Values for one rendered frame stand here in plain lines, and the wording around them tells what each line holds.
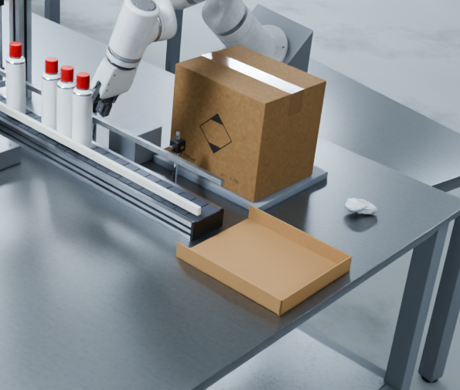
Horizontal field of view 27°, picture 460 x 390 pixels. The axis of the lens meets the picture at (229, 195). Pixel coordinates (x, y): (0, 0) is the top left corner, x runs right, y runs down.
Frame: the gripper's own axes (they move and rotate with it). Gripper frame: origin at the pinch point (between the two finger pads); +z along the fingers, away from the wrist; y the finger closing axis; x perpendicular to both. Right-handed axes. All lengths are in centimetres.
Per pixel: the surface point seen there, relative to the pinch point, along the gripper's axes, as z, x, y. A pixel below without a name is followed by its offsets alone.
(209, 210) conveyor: 1.8, 37.3, -2.8
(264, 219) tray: 1.3, 46.1, -13.4
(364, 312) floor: 86, 58, -111
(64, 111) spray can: 9.5, -9.9, 1.6
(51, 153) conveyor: 20.8, -7.2, 4.4
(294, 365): 61, 65, -44
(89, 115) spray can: 6.5, -3.9, -0.8
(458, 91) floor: 112, -20, -332
